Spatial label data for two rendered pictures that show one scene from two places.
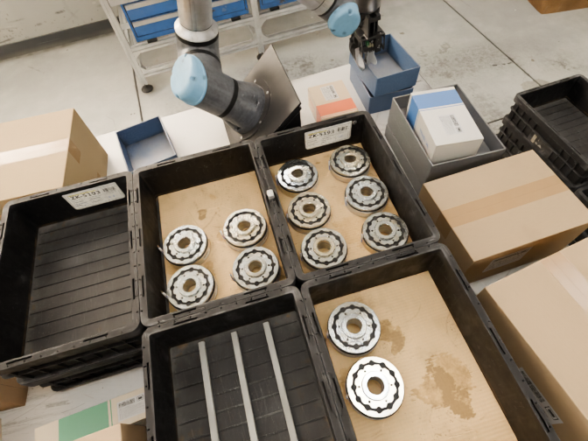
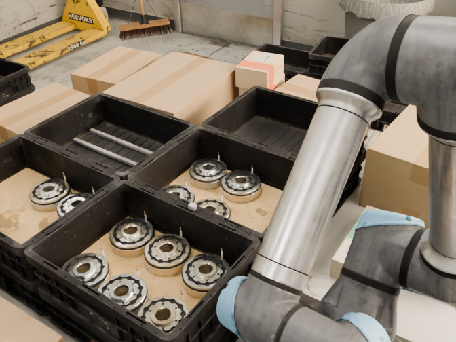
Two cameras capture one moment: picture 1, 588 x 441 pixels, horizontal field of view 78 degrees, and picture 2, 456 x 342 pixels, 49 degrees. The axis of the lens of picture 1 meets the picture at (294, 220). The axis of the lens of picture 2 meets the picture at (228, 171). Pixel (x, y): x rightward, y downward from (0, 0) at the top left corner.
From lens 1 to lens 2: 1.26 m
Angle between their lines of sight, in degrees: 79
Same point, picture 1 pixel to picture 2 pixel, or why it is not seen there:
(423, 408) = (15, 207)
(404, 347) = (37, 224)
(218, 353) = not seen: hidden behind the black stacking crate
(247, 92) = (346, 292)
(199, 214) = (262, 211)
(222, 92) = (351, 252)
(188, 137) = (425, 315)
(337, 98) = not seen: outside the picture
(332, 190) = (164, 292)
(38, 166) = (410, 146)
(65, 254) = not seen: hidden behind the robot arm
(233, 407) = (132, 157)
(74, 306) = (272, 140)
